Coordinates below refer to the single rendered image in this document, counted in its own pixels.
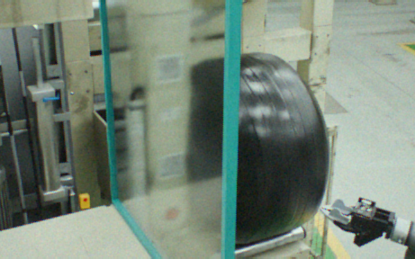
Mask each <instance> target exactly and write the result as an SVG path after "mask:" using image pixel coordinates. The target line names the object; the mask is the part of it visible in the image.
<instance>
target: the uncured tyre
mask: <svg viewBox="0 0 415 259"><path fill-rule="evenodd" d="M329 171H330V146H329V133H328V130H327V127H326V121H325V119H324V117H323V114H322V110H321V108H320V106H319V103H318V100H317V99H316V96H315V95H314V93H313V92H312V90H311V88H310V87H309V85H308V84H307V83H306V81H305V80H304V79H303V78H302V76H300V75H299V74H298V73H297V72H296V71H295V70H294V69H293V67H291V66H290V65H289V64H288V63H286V62H285V60H282V59H281V58H279V57H277V56H276V55H273V54H266V53H262V52H252V53H248V54H240V73H239V145H238V170H237V194H236V219H235V244H248V243H252V242H254V241H259V240H261V239H263V238H266V237H272V236H275V235H277V234H283V233H284V232H286V231H292V230H294V229H297V228H299V227H300V226H302V224H305V223H306V222H307V221H310V219H311V218H312V217H313V216H314V215H315V214H316V212H317V210H318V209H319V208H320V205H321V203H322V201H323V197H324V194H325V192H326V188H327V186H328V183H329Z"/></svg>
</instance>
